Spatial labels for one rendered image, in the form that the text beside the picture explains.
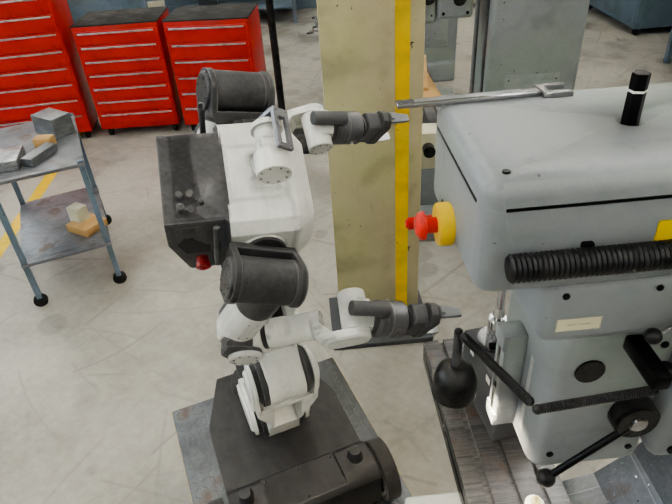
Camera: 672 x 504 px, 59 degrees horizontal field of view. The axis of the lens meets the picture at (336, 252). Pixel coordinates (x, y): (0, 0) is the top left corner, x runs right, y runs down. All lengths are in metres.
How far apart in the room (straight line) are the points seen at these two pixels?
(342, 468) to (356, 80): 1.51
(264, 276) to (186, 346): 2.25
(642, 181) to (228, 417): 1.71
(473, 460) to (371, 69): 1.60
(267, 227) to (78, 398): 2.25
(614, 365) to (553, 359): 0.09
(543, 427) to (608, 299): 0.28
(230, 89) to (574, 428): 0.91
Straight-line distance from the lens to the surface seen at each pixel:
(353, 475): 1.94
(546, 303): 0.80
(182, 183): 1.19
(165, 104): 5.74
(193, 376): 3.15
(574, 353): 0.91
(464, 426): 1.66
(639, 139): 0.80
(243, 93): 1.31
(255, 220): 1.15
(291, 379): 1.61
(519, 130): 0.79
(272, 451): 2.05
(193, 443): 2.36
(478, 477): 1.56
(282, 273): 1.11
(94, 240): 3.80
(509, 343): 0.98
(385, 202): 2.81
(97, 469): 2.95
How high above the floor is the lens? 2.21
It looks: 35 degrees down
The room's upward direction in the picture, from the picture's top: 4 degrees counter-clockwise
